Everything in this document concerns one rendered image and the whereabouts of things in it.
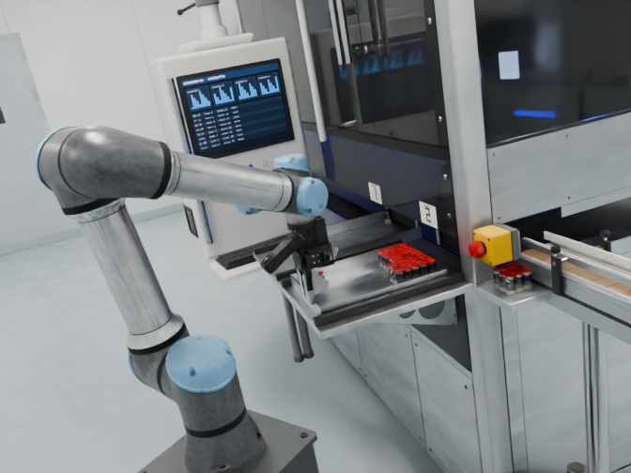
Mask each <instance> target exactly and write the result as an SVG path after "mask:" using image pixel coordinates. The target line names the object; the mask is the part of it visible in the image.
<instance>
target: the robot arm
mask: <svg viewBox="0 0 631 473"><path fill-rule="evenodd" d="M34 164H35V170H36V173H37V176H38V178H39V180H40V181H41V182H42V184H43V185H44V186H45V187H46V188H47V189H49V190H50V191H52V192H53V193H54V195H55V197H56V199H57V201H58V203H59V204H60V206H61V208H62V211H63V213H64V215H65V216H67V217H69V218H72V219H75V220H76V221H77V222H79V225H80V227H81V229H82V231H83V233H84V235H85V239H86V241H87V243H88V245H89V247H90V249H91V251H92V253H93V255H94V257H95V259H96V261H97V263H98V265H99V268H100V271H101V273H102V275H103V277H104V279H105V281H106V283H107V285H108V287H109V289H110V291H111V293H112V296H113V298H114V300H115V303H116V305H117V307H118V309H119V311H120V313H121V315H122V317H123V319H124V321H125V323H126V326H127V328H128V330H129V333H128V335H127V337H126V340H125V343H126V346H127V347H128V349H129V350H128V363H129V366H130V369H131V371H132V373H133V374H134V375H135V376H136V378H137V379H138V380H139V381H140V382H142V383H143V384H145V385H146V386H148V387H151V388H153V389H155V390H156V391H158V392H159V393H161V394H163V395H164V396H166V397H167V398H169V399H170V400H172V401H174V402H175V403H176V404H177V406H178V408H179V411H180V415H181V417H182V420H183V424H184V427H185V431H186V435H185V450H184V463H185V466H186V469H187V472H188V473H247V472H248V471H250V470H251V469H252V468H253V467H254V466H255V465H256V464H257V463H258V462H259V461H260V459H261V457H262V455H263V453H264V449H265V444H264V440H263V436H262V433H261V431H260V430H259V428H258V427H257V425H256V424H255V422H254V420H253V419H252V418H251V416H250V415H249V413H248V412H247V410H246V406H245V403H244V399H243V395H242V391H241V387H240V383H239V377H238V373H237V365H236V360H235V357H234V355H233V354H232V351H231V348H230V346H229V344H228V343H227V342H226V341H225V340H224V339H222V338H220V337H218V336H215V335H210V334H206V335H204V336H202V335H201V334H197V335H193V336H191V335H190V333H189V331H188V329H187V327H186V325H185V322H184V320H183V318H182V316H181V315H180V314H178V313H172V312H171V310H170V308H169V305H168V303H167V301H166V298H165V296H164V294H163V291H162V288H161V286H160V284H159V281H158V279H157V277H156V274H155V272H154V270H153V267H152V265H151V264H150V261H149V259H148V257H147V254H146V251H145V248H144V246H143V244H142V241H141V239H140V237H139V235H138V233H137V230H136V228H135V226H134V223H133V221H132V219H131V215H130V213H129V211H128V209H127V207H126V204H125V201H126V199H127V198H144V199H151V200H158V199H160V198H162V197H163V196H164V195H168V196H175V197H181V198H188V199H194V200H201V201H208V202H214V203H221V204H228V205H234V206H236V208H237V209H238V211H239V212H240V213H242V214H243V215H247V216H249V215H252V214H257V213H258V212H260V211H264V210H266V211H273V212H281V213H284V214H285V221H286V224H287V229H288V230H291V231H292V232H291V233H290V234H289V235H288V236H287V237H286V238H285V239H284V240H283V241H282V242H281V243H280V244H279V245H278V246H277V247H276V248H275V249H274V250H273V251H272V252H271V253H270V254H269V255H267V256H266V257H265V258H264V259H263V260H262V262H261V263H260V266H261V267H262V268H263V269H264V270H265V271H266V272H268V274H272V273H273V272H274V271H275V270H276V269H277V268H278V267H279V266H280V265H281V264H282V263H283V262H284V261H285V260H286V259H287V258H288V257H289V256H290V255H291V254H292V257H293V260H294V263H295V268H296V271H297V274H298V278H299V281H300V286H301V289H302V292H303V294H304V297H305V299H306V300H307V301H308V302H309V303H310V304H311V305H314V296H315V295H316V294H318V293H320V292H321V291H323V290H325V289H327V288H328V287H329V282H328V281H327V280H324V277H323V276H322V275H318V272H317V271H316V270H314V268H317V267H318V268H320V267H326V266H330V265H333V264H334V259H333V253H332V247H331V243H330V242H329V240H328V234H327V228H326V223H325V218H322V217H321V216H320V215H318V214H320V213H321V212H322V211H323V210H324V209H325V207H326V205H327V203H328V197H329V195H328V190H327V187H326V186H325V184H324V183H323V182H322V181H321V180H319V179H316V178H311V177H310V170H309V167H308V162H307V160H306V157H305V156H304V155H302V154H289V155H284V156H281V157H278V158H277V159H275V160H274V170H272V171H268V170H263V169H258V168H254V167H250V166H245V165H240V164H235V163H232V162H227V161H222V160H215V159H210V158H205V157H200V156H195V155H192V154H187V153H182V152H177V151H174V150H171V148H170V146H169V145H168V144H167V143H164V142H160V141H155V140H151V139H148V138H145V137H142V136H138V135H135V134H131V133H128V132H126V131H123V130H117V129H113V128H109V127H105V126H88V127H65V128H62V129H60V130H56V131H54V132H52V133H50V134H49V135H47V136H46V137H45V138H44V139H43V140H42V141H41V142H40V144H39V145H38V148H37V151H36V154H35V158H34ZM294 231H297V233H298V234H297V233H296V232H294ZM328 250H331V258H332V260H331V259H330V257H329V256H328V255H327V252H328ZM328 260H329V261H328Z"/></svg>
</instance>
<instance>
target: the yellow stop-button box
mask: <svg viewBox="0 0 631 473"><path fill-rule="evenodd" d="M473 237H474V241H480V242H481V243H482V245H483V247H484V249H485V255H484V257H482V258H479V260H481V261H483V262H485V263H488V264H489V265H491V266H493V267H494V266H497V265H500V264H503V263H506V262H510V261H512V260H516V259H519V244H518V231H517V229H515V228H513V227H510V226H508V225H505V224H502V223H499V222H497V223H494V224H493V225H488V226H485V227H482V228H479V229H475V230H473Z"/></svg>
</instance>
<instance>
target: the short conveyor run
mask: <svg viewBox="0 0 631 473"><path fill-rule="evenodd" d="M600 236H601V237H603V239H600V247H597V248H595V247H593V246H590V245H587V244H584V243H581V242H578V241H575V240H573V239H570V238H567V237H564V236H559V235H556V234H553V233H550V232H548V231H544V239H546V240H549V241H550V242H549V243H547V244H546V245H545V244H543V243H540V242H537V241H534V240H532V239H529V238H526V237H523V238H522V245H524V246H526V247H529V248H531V249H530V250H527V251H524V252H522V253H521V256H519V259H516V260H512V263H518V265H519V266H524V267H525V268H530V269H531V277H532V282H533V283H535V284H537V285H539V286H541V287H543V288H545V289H546V290H549V291H550V292H551V299H549V300H546V301H544V302H545V303H547V304H549V305H551V306H553V307H555V308H557V309H559V310H561V311H563V312H565V313H568V314H570V315H572V316H574V317H575V318H577V319H579V320H581V321H583V322H585V323H587V324H589V325H591V326H593V327H595V328H598V329H600V330H602V331H604V332H606V333H607V334H609V335H611V336H613V337H615V338H617V339H619V340H621V341H623V342H625V343H628V344H630V345H631V259H629V258H626V257H623V256H620V255H618V254H615V253H612V252H611V241H610V240H608V237H610V231H609V229H603V230H602V231H600Z"/></svg>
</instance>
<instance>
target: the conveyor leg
mask: <svg viewBox="0 0 631 473"><path fill-rule="evenodd" d="M581 322H582V348H583V375H584V402H585V429H586V455H587V469H588V473H609V438H608V346H607V334H606V332H604V331H602V330H600V329H598V328H595V327H593V326H591V325H589V324H587V323H585V322H583V321H581Z"/></svg>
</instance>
